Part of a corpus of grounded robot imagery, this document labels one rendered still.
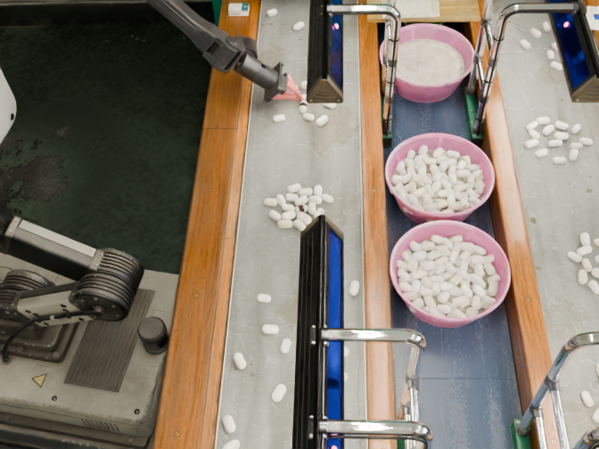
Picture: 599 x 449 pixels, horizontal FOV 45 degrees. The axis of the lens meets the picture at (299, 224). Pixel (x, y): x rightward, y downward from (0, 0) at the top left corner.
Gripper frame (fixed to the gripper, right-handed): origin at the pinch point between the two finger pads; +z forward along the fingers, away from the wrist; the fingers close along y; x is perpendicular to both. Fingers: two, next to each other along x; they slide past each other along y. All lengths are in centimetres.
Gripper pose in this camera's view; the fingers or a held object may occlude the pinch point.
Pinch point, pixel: (299, 97)
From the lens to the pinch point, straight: 200.2
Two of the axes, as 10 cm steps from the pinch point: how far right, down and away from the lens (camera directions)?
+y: 0.3, -8.0, 6.0
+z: 7.8, 3.9, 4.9
